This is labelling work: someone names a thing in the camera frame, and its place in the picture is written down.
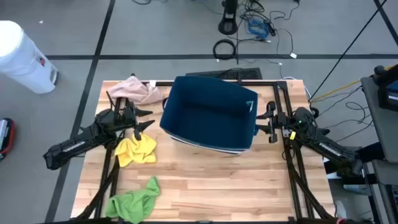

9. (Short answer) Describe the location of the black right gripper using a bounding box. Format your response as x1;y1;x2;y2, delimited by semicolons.
255;101;296;144

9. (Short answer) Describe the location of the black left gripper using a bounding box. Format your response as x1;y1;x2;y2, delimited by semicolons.
114;98;155;141

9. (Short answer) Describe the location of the pink towel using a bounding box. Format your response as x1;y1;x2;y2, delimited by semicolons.
107;75;165;106

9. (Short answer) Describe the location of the yellow towel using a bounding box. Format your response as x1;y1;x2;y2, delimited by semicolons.
114;133;158;168

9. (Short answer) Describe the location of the navy white striped fabric basket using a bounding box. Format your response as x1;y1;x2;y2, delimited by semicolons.
159;75;259;156

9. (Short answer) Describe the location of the green towel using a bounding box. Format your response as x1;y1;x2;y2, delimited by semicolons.
105;175;161;224

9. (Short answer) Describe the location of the black stand base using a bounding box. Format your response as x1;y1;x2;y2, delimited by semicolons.
217;0;239;35

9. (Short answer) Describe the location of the thin black pole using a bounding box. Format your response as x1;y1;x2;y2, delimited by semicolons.
309;0;389;102

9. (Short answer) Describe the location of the grey cart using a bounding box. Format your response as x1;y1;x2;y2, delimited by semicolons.
360;63;398;224

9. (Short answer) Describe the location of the black device with blue screen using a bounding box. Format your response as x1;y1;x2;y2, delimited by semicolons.
373;64;398;113

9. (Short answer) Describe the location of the white trash bin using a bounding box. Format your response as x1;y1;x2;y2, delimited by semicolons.
0;20;59;95

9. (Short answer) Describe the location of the red and black device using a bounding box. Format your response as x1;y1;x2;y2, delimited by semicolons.
0;117;16;161

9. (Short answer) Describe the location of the black metal table frame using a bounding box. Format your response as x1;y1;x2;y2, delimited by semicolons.
73;73;338;224

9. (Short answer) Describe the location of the yellow cable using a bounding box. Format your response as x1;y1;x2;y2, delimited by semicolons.
309;63;398;103

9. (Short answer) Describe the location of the coiled black cable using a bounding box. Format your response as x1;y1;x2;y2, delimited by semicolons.
212;39;238;61

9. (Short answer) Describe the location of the black cable tangle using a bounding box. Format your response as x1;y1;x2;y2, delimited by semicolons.
238;0;299;60

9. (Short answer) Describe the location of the blue cable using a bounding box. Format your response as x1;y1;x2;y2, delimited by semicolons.
247;18;271;40

